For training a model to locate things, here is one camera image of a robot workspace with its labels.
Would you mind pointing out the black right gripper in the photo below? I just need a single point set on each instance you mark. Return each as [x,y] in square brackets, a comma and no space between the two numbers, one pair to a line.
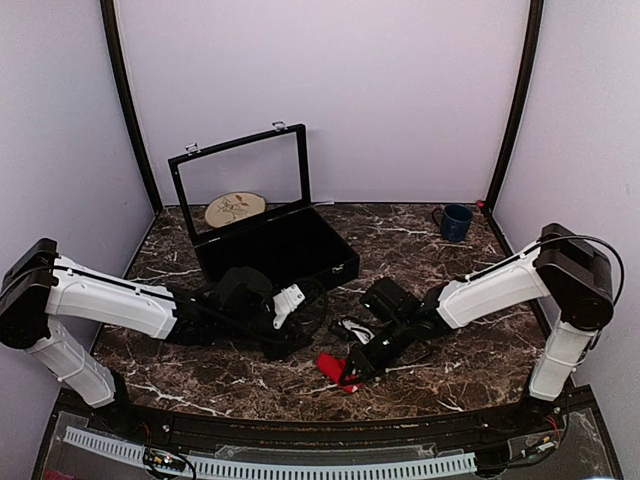
[368,365]

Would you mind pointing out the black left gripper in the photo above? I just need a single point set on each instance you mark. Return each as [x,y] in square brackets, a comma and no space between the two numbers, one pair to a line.
[285,343]

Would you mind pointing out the red white sock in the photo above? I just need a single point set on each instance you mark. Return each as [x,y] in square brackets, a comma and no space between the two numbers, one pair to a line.
[332,368]

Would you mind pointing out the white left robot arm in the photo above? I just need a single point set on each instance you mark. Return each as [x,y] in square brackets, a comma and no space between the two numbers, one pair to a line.
[43,287]

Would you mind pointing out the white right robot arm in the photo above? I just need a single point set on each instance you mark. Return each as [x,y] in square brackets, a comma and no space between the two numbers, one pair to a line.
[573,270]

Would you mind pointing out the round beige decorated plate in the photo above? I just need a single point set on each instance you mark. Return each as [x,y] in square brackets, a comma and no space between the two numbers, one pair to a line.
[233,207]

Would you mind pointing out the black glass-lid display case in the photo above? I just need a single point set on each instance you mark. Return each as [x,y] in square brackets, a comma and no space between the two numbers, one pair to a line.
[290,240]

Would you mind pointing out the dark blue mug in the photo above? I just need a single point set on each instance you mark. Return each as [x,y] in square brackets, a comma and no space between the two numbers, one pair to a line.
[453,222]

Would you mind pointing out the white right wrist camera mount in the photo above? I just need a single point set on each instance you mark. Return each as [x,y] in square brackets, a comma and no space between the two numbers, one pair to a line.
[357,332]

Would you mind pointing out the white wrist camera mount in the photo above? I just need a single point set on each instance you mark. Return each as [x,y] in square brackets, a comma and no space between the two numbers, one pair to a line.
[285,303]
[357,332]

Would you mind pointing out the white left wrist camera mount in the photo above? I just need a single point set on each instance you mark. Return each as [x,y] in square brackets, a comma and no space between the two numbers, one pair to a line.
[285,303]

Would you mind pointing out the black curved front rail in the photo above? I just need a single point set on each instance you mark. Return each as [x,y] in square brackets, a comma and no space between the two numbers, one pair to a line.
[390,412]

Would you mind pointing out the white slotted cable duct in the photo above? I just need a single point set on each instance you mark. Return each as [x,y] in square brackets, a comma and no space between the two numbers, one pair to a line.
[242,463]

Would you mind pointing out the left black frame post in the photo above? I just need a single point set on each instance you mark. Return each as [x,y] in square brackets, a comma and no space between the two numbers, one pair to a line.
[126,100]

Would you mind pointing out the black frame post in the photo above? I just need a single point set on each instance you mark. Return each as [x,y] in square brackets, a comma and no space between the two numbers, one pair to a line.
[126,100]
[525,70]

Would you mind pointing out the right black frame post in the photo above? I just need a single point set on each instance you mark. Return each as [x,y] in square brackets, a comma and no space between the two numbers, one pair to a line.
[525,70]

